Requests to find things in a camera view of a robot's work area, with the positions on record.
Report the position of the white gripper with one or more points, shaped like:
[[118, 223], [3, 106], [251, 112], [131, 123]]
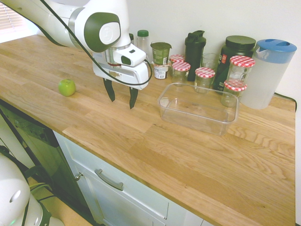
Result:
[[127, 75]]

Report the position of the green apple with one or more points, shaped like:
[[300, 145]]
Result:
[[67, 87]]

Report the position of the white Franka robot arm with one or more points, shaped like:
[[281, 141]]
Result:
[[58, 26]]

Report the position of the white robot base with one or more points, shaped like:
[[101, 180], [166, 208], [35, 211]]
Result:
[[14, 197]]

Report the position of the clear plastic container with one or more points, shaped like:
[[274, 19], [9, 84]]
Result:
[[197, 110]]

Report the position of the white labelled yogurt cup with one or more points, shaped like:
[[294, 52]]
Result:
[[161, 70]]

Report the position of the clear bottle green cap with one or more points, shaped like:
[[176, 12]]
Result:
[[142, 42]]

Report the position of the spice jar dark lid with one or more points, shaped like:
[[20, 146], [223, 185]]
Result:
[[131, 38]]

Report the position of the green yogurt cup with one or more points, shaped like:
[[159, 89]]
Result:
[[160, 53]]

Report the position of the small jar red checkered lid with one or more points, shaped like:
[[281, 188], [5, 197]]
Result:
[[180, 73], [231, 95], [204, 78], [176, 58]]

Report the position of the black shaker bottle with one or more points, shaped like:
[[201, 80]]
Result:
[[195, 54]]

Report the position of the silver cabinet knob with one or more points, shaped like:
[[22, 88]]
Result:
[[78, 176]]

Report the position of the black dishwasher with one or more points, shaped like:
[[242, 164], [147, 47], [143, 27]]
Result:
[[47, 150]]

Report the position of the clear drinking glass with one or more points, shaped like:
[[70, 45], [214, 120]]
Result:
[[210, 61]]

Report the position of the white cabinet drawer front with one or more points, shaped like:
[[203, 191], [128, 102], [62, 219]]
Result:
[[131, 202]]

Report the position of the tall jar red checkered lid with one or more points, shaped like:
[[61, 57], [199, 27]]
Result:
[[241, 70]]

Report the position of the black protein powder tub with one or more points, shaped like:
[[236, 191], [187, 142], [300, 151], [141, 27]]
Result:
[[235, 47]]

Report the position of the window blind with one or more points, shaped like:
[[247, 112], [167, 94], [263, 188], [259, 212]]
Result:
[[9, 18]]

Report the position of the blue lid plastic pitcher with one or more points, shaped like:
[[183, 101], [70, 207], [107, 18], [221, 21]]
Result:
[[263, 77]]

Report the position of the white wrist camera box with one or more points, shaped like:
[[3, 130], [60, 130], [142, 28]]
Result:
[[134, 55]]

